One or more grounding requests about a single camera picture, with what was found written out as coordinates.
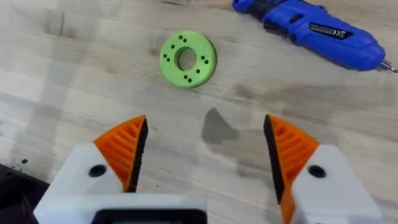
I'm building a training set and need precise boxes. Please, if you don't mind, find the black rail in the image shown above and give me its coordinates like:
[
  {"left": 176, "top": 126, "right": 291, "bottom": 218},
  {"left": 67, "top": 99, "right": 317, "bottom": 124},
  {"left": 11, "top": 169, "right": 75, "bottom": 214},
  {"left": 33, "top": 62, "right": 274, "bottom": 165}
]
[{"left": 0, "top": 164, "right": 50, "bottom": 224}]

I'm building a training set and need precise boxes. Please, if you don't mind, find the blue electric screwdriver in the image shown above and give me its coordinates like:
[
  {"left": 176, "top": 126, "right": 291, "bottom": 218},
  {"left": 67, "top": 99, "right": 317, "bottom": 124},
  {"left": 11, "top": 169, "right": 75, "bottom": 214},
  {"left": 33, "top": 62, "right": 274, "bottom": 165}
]
[{"left": 231, "top": 0, "right": 398, "bottom": 74}]

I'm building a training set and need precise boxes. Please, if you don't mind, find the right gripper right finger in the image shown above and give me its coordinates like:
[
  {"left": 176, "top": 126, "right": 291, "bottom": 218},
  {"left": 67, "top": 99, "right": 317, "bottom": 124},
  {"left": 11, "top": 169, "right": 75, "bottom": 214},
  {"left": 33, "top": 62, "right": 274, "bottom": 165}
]
[{"left": 263, "top": 114, "right": 384, "bottom": 224}]

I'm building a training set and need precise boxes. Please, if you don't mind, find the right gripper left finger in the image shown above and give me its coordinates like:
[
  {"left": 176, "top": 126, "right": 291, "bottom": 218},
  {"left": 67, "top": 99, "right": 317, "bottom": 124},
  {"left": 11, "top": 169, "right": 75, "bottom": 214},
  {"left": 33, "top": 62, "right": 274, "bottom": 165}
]
[{"left": 43, "top": 114, "right": 149, "bottom": 197}]

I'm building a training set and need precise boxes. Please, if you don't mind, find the green disc with holes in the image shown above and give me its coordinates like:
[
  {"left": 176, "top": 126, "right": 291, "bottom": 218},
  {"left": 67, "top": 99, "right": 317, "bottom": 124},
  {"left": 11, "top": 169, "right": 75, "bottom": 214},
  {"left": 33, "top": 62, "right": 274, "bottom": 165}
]
[{"left": 159, "top": 30, "right": 218, "bottom": 89}]

